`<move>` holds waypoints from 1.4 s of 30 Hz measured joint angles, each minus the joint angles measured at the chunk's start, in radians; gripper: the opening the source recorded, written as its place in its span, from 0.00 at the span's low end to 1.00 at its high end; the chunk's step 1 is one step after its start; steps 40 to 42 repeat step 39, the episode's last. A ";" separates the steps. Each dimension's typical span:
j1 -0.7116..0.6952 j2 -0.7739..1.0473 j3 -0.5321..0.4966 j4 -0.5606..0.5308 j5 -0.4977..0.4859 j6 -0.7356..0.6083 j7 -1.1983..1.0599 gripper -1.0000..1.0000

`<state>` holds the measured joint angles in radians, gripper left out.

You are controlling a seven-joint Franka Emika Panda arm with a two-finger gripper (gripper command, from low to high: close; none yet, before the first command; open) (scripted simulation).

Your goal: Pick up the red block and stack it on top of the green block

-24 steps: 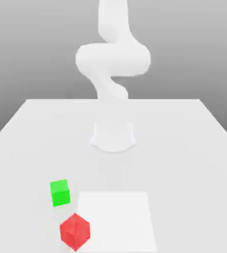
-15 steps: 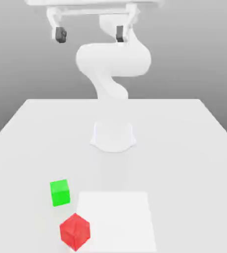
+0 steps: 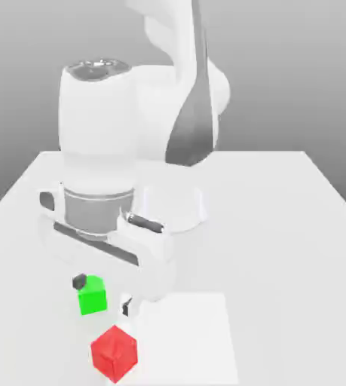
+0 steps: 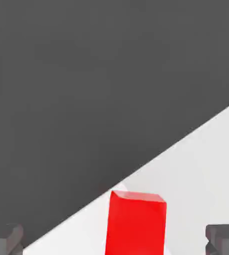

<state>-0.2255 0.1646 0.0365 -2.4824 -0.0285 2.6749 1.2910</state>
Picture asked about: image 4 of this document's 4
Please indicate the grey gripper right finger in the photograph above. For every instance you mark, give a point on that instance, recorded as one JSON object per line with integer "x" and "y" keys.
{"x": 225, "y": 241}

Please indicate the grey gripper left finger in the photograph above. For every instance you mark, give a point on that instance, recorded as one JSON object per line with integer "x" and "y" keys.
{"x": 2, "y": 240}

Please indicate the small red cube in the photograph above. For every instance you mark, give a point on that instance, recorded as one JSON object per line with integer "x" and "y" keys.
{"x": 135, "y": 225}

